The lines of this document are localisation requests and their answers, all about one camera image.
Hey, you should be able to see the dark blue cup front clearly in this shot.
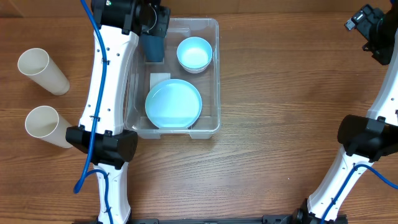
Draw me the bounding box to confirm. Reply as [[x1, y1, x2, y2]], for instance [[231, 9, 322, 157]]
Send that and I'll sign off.
[[140, 35, 165, 63]]

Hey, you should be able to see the light blue bowl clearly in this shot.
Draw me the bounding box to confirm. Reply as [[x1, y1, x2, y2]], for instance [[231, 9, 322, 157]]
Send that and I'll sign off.
[[177, 37, 213, 68]]

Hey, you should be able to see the light blue plate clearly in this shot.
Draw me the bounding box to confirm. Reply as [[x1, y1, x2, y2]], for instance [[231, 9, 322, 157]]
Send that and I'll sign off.
[[145, 79, 203, 128]]

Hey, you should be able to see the cream cup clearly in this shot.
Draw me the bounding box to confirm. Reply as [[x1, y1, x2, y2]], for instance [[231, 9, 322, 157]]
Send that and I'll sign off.
[[17, 48, 70, 95], [25, 106, 73, 149]]

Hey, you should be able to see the cream cup front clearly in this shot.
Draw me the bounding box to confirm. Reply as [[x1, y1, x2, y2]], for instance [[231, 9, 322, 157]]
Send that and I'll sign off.
[[25, 106, 73, 149]]

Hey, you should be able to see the grey bowl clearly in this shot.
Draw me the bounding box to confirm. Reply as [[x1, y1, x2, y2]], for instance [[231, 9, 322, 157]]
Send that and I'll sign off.
[[182, 65, 207, 74]]

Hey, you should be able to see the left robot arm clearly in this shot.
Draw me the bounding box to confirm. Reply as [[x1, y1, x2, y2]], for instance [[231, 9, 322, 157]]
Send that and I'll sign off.
[[66, 0, 170, 223]]

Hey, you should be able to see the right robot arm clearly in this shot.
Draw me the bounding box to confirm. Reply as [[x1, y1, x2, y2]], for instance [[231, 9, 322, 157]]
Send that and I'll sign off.
[[283, 1, 397, 223]]

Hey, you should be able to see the white label in bin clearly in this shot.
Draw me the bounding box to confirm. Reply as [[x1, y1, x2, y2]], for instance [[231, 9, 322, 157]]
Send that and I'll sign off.
[[150, 73, 170, 89]]

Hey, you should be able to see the clear plastic storage bin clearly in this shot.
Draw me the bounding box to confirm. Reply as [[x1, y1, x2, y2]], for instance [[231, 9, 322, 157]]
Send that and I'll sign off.
[[124, 17, 221, 139]]

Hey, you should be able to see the right blue cable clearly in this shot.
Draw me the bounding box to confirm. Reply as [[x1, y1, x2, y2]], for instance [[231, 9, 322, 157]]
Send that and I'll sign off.
[[320, 163, 398, 224]]

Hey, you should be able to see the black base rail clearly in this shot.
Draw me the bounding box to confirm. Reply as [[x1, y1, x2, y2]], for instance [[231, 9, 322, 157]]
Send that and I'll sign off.
[[127, 215, 292, 224]]

